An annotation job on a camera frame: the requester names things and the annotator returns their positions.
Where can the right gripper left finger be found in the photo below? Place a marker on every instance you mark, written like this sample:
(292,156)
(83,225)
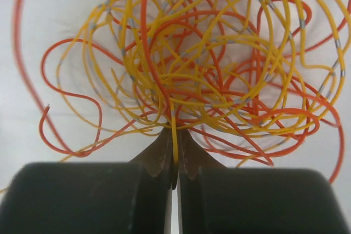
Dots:
(122,197)

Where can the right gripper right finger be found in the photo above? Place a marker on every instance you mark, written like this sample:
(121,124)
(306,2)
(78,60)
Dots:
(216,199)

